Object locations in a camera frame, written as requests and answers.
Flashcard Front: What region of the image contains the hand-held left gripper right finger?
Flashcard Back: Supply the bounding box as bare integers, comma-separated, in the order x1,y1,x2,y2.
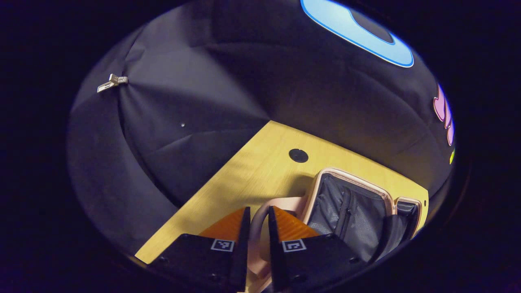
267,206,367,293

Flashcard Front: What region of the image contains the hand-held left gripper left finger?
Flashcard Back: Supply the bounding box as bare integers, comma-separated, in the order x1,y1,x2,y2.
147,206,251,293

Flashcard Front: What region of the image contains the cream hard-shell suitcase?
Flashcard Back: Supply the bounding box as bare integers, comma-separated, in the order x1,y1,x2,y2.
246,167,424,293

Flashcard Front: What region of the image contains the black backdrop cloth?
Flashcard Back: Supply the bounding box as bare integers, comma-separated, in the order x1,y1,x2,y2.
67,0,456,253

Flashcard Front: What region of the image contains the silver metal clip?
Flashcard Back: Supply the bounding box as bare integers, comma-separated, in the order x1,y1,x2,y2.
97,74,129,93

